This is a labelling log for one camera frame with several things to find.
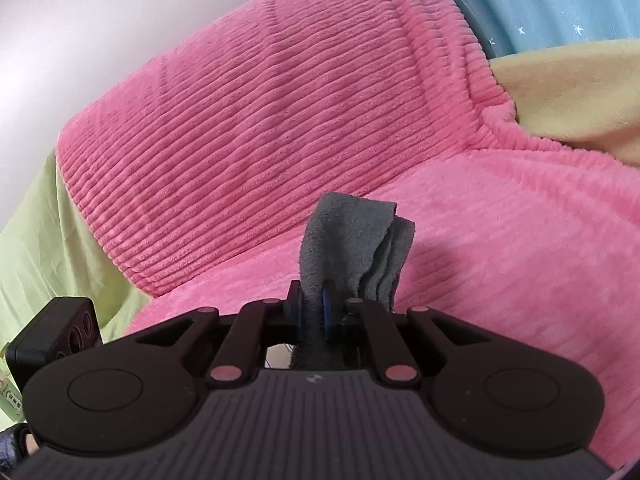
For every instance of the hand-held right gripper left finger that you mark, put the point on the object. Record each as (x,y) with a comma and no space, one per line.
(294,305)

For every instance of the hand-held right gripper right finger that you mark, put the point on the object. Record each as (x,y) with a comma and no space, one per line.
(328,310)

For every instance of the grey cleaning cloth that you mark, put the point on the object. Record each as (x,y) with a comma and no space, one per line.
(345,240)

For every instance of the person's left hand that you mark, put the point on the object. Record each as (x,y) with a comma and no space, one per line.
(33,445)

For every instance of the green labelled bottle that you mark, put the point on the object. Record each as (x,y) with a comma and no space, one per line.
(10,390)

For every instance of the green bed sheet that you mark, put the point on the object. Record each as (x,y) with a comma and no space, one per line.
(45,260)

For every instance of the pink ribbed fleece blanket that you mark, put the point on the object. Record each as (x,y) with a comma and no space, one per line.
(275,110)

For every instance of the yellow fleece blanket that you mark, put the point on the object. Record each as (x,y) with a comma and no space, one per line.
(570,90)

